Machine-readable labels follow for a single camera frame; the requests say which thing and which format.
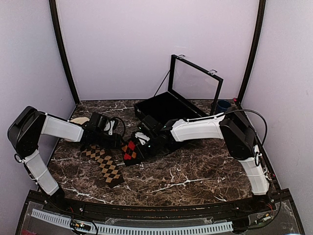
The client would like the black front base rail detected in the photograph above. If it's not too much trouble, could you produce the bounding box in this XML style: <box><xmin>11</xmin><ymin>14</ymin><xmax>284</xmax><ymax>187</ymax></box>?
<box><xmin>16</xmin><ymin>189</ymin><xmax>304</xmax><ymax>235</ymax></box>

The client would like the blue mug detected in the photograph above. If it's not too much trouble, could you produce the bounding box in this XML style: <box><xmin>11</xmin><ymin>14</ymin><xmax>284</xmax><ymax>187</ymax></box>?
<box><xmin>216</xmin><ymin>100</ymin><xmax>231</xmax><ymax>114</ymax></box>

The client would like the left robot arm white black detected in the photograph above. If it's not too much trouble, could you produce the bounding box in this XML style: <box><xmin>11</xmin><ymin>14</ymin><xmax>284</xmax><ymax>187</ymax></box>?
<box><xmin>7</xmin><ymin>106</ymin><xmax>122</xmax><ymax>213</ymax></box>

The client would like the tan brown argyle sock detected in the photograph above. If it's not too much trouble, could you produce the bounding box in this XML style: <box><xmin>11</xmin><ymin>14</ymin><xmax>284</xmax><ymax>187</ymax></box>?
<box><xmin>81</xmin><ymin>145</ymin><xmax>125</xmax><ymax>188</ymax></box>

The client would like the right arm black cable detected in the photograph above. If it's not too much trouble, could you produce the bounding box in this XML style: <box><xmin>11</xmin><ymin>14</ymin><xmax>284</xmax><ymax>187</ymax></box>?
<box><xmin>227</xmin><ymin>109</ymin><xmax>268</xmax><ymax>162</ymax></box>

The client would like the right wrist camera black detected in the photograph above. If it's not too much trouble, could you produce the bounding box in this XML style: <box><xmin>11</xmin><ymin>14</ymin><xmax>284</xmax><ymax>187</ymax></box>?
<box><xmin>137</xmin><ymin>115</ymin><xmax>163</xmax><ymax>138</ymax></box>

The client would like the beige round plate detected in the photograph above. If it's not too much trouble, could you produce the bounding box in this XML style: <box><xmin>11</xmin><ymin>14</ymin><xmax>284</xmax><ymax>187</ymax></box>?
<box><xmin>70</xmin><ymin>117</ymin><xmax>89</xmax><ymax>125</ymax></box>

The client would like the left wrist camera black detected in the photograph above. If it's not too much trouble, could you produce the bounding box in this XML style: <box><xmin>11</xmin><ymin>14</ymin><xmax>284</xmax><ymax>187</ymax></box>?
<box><xmin>89</xmin><ymin>112</ymin><xmax>113</xmax><ymax>133</ymax></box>

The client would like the left black frame post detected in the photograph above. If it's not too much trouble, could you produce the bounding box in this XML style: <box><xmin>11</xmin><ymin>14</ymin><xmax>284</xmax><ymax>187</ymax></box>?
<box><xmin>48</xmin><ymin>0</ymin><xmax>80</xmax><ymax>106</ymax></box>

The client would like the red orange argyle sock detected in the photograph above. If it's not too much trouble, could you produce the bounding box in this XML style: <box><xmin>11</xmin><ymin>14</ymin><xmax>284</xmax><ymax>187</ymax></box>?
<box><xmin>122</xmin><ymin>138</ymin><xmax>142</xmax><ymax>166</ymax></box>

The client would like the right black frame post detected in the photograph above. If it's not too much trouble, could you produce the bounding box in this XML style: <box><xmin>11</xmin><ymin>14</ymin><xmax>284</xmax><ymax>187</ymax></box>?
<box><xmin>237</xmin><ymin>0</ymin><xmax>266</xmax><ymax>105</ymax></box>

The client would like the black display case box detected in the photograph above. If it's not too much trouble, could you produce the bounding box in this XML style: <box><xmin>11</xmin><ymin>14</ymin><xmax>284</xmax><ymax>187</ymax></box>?
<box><xmin>134</xmin><ymin>54</ymin><xmax>224</xmax><ymax>152</ymax></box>

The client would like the black frame post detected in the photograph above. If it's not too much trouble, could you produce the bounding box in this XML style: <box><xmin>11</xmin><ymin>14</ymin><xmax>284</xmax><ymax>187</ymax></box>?
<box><xmin>237</xmin><ymin>0</ymin><xmax>266</xmax><ymax>105</ymax></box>
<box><xmin>48</xmin><ymin>0</ymin><xmax>80</xmax><ymax>106</ymax></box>

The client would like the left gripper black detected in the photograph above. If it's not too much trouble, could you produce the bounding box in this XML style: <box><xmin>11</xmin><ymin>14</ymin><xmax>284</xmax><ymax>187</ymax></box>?
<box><xmin>94</xmin><ymin>131</ymin><xmax>126</xmax><ymax>149</ymax></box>

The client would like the white slotted cable duct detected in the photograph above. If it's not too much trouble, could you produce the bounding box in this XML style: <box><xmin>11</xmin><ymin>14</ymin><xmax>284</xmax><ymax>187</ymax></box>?
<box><xmin>30</xmin><ymin>209</ymin><xmax>233</xmax><ymax>235</ymax></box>

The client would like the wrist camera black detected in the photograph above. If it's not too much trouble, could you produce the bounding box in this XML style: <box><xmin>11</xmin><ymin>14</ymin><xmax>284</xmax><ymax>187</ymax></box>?
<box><xmin>137</xmin><ymin>115</ymin><xmax>163</xmax><ymax>138</ymax></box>
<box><xmin>89</xmin><ymin>112</ymin><xmax>113</xmax><ymax>133</ymax></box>

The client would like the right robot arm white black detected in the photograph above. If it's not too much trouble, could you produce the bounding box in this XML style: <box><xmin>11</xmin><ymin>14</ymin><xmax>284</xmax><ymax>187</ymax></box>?
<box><xmin>134</xmin><ymin>107</ymin><xmax>269</xmax><ymax>212</ymax></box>

